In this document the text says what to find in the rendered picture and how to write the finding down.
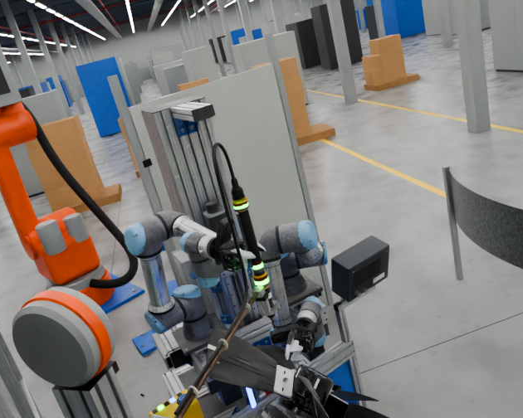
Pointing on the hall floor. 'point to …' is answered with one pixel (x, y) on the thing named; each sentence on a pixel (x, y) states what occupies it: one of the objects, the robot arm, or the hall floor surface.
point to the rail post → (356, 378)
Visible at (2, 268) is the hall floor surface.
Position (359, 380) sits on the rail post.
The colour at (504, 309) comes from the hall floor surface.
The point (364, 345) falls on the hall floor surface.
